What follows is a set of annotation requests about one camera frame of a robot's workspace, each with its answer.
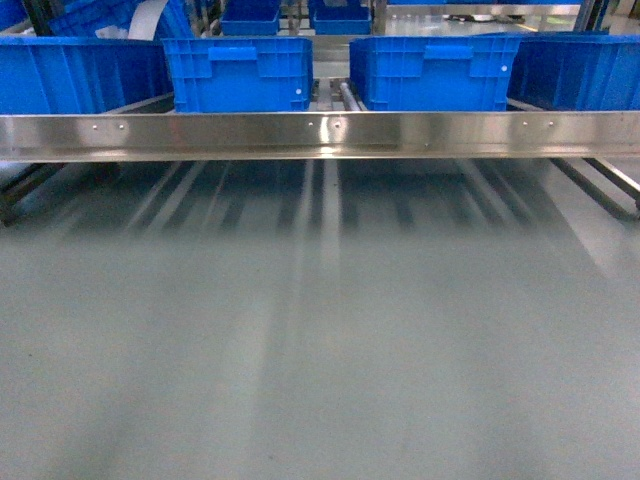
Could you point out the right stainless steel shelf rack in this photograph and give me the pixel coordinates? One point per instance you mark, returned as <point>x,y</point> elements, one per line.
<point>336,128</point>

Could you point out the blue crate front left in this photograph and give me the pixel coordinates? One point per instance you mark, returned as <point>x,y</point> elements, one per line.
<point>230,75</point>

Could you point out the blue crate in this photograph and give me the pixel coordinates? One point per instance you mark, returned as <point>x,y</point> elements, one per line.
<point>433,73</point>
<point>586,71</point>
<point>230,75</point>

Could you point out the blue crate front right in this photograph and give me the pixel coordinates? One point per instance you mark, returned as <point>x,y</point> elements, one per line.
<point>433,73</point>

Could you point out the far small blue bin right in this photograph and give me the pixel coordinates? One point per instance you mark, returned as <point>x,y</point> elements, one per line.
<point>340,18</point>

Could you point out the small blue bin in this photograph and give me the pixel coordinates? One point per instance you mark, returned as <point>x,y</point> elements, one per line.
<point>250,18</point>
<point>340,18</point>

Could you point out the far small blue bin left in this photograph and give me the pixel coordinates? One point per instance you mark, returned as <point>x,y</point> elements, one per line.
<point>250,18</point>

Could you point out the white curved sheet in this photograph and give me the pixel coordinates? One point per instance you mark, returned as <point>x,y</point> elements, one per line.
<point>145,20</point>

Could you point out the blue crate far right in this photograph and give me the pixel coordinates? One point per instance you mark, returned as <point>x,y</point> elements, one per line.
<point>586,71</point>

